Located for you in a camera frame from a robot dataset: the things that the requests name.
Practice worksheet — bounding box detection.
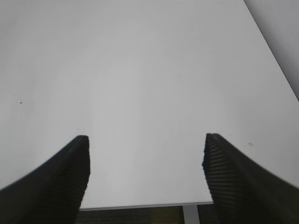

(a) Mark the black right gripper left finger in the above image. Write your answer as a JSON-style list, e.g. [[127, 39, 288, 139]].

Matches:
[[0, 135, 91, 224]]

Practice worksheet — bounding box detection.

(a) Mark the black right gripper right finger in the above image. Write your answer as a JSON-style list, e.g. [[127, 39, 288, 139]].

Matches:
[[202, 133, 299, 224]]

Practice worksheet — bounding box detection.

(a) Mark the white table leg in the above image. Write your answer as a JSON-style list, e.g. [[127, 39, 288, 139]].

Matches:
[[183, 205, 200, 224]]

